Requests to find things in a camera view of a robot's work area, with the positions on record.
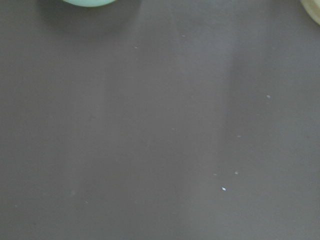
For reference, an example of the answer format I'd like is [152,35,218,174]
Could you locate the mint green bowl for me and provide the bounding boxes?
[63,0,116,8]

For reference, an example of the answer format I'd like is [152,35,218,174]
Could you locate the wooden mug tree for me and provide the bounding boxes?
[300,0,320,25]

